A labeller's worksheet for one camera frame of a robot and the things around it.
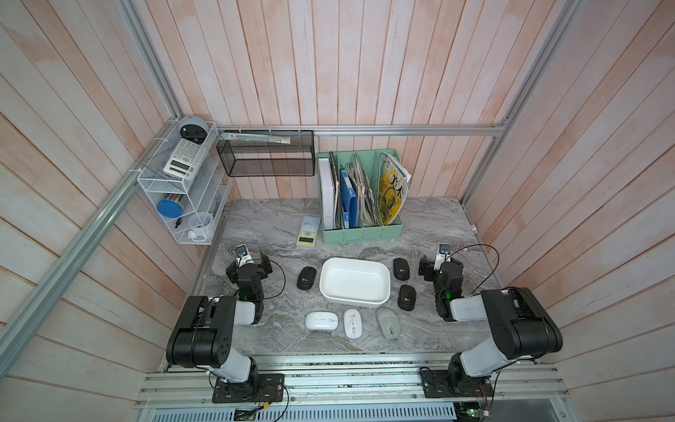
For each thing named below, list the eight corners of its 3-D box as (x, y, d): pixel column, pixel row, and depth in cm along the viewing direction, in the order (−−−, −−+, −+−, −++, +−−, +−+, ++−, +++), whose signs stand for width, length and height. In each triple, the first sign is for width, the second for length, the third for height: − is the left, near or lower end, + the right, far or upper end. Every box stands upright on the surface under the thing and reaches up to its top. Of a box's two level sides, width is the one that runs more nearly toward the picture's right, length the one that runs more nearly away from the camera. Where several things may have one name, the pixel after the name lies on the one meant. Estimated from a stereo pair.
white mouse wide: (304, 332, 86) (303, 329, 83) (305, 313, 90) (305, 310, 87) (338, 332, 86) (338, 329, 83) (338, 313, 90) (338, 310, 87)
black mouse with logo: (395, 280, 98) (396, 276, 96) (392, 262, 103) (393, 258, 101) (409, 280, 98) (411, 276, 96) (405, 262, 103) (407, 258, 101)
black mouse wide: (396, 308, 91) (397, 305, 89) (400, 286, 96) (401, 283, 94) (412, 313, 90) (414, 310, 88) (415, 290, 95) (417, 287, 93)
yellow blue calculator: (297, 245, 108) (296, 242, 106) (303, 218, 118) (302, 215, 116) (315, 247, 107) (315, 244, 106) (320, 219, 117) (320, 216, 115)
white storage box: (319, 309, 90) (318, 302, 86) (320, 265, 102) (320, 257, 97) (391, 309, 90) (394, 302, 86) (384, 265, 102) (387, 257, 97)
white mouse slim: (344, 338, 84) (344, 336, 82) (343, 312, 90) (343, 309, 87) (362, 338, 84) (363, 336, 82) (360, 312, 90) (361, 309, 87)
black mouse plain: (297, 289, 95) (296, 285, 93) (299, 270, 100) (298, 266, 98) (315, 289, 95) (314, 285, 93) (316, 270, 100) (315, 266, 98)
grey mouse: (379, 339, 84) (380, 336, 81) (375, 309, 90) (377, 305, 88) (399, 339, 84) (401, 336, 81) (394, 309, 90) (396, 305, 88)
